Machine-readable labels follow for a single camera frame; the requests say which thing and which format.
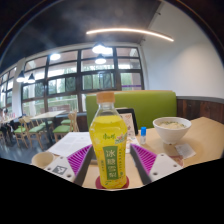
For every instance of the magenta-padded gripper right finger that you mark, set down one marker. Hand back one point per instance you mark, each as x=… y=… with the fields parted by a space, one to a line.
x=163 y=166

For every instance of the flat round red coaster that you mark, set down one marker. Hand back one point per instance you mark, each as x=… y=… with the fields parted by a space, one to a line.
x=125 y=184

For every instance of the large dark-framed gridded window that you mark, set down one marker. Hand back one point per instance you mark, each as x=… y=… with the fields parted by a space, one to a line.
x=63 y=85

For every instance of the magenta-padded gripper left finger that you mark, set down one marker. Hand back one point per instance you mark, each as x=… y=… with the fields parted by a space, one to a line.
x=61 y=169

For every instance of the green upholstered bench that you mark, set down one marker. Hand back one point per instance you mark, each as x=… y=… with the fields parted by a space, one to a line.
x=150 y=106

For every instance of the white paper sheet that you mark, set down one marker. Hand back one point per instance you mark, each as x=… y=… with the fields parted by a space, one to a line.
x=71 y=143

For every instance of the round pendant ceiling lights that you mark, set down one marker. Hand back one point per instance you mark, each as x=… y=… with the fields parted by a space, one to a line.
x=99 y=49

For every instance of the yellow drink bottle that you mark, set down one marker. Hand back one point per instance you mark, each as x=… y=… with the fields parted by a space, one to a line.
x=108 y=143

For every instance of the sticker-covered black tablet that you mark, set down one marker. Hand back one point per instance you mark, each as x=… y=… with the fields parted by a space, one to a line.
x=130 y=121

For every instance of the white bowl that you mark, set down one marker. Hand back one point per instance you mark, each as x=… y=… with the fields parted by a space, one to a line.
x=171 y=131

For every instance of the wooden chairs with green seats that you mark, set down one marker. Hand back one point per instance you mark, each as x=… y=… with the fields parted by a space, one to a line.
x=35 y=128

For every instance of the small paper receipt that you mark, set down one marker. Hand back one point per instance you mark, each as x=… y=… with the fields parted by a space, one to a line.
x=185 y=150

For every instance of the small blue-capped bottle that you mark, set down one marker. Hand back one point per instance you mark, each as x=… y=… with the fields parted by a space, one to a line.
x=143 y=135

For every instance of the light wooden dining table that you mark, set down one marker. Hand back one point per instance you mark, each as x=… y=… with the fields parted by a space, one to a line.
x=48 y=115

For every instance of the long linear ceiling light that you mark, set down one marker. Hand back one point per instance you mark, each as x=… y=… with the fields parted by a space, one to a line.
x=130 y=30

